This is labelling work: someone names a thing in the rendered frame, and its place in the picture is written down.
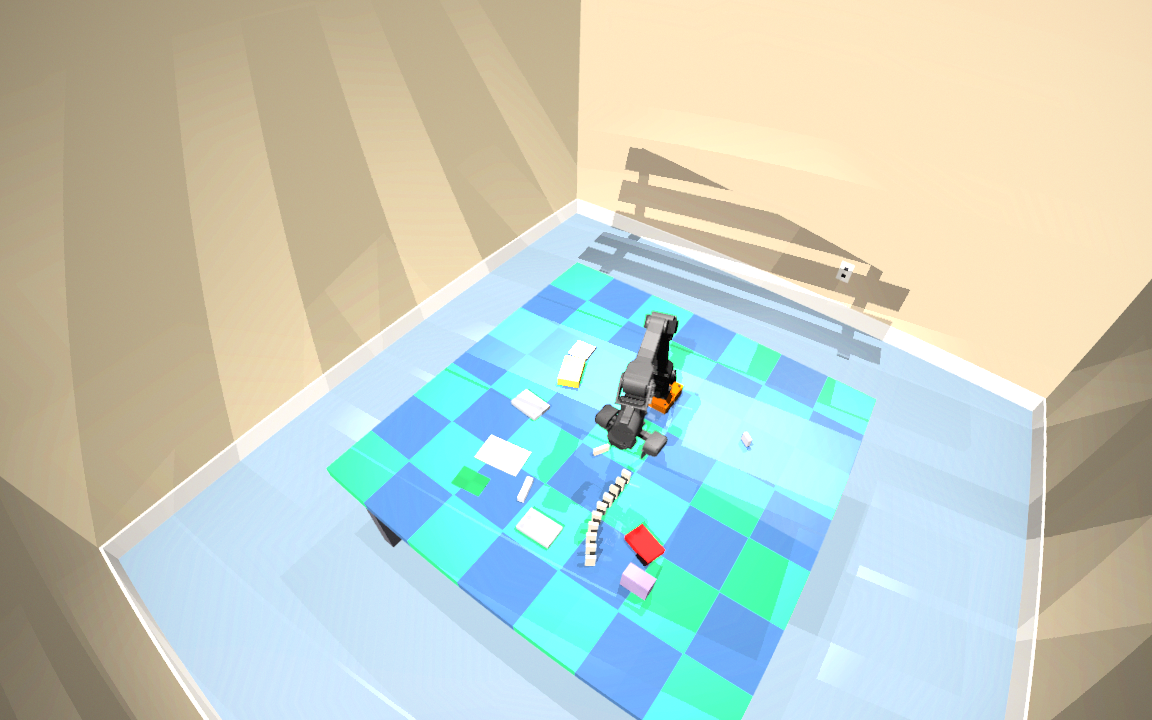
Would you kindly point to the red rectangular block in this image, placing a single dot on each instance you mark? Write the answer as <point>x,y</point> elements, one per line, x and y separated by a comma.
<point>644,544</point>

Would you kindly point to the yellow rectangular block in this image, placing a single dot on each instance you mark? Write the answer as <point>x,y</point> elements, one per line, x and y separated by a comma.
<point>571,371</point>

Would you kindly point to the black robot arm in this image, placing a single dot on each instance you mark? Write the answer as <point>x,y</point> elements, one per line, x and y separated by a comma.
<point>649,375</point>

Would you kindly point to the purple rectangular block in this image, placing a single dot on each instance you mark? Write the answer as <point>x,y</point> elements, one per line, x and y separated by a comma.
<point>637,581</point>

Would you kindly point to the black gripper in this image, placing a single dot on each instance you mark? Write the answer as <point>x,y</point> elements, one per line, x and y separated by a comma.
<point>654,442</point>

